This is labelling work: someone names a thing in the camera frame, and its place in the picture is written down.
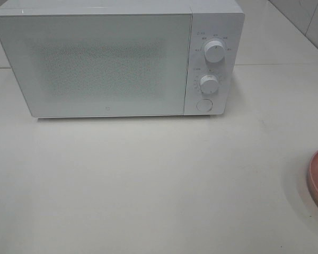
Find white microwave door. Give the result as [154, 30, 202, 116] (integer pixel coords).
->
[0, 14, 191, 118]

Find round white door button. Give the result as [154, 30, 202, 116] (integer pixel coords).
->
[197, 99, 213, 112]

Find upper white microwave knob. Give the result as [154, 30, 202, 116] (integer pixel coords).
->
[204, 39, 225, 63]

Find white microwave oven body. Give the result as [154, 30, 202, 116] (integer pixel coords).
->
[0, 1, 245, 117]

